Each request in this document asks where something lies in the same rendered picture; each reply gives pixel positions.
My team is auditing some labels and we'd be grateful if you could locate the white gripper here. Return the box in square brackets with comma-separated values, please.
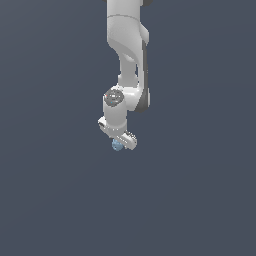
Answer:
[97, 116, 138, 151]

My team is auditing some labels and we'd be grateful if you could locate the small light blue object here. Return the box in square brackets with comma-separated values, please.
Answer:
[111, 139, 124, 152]

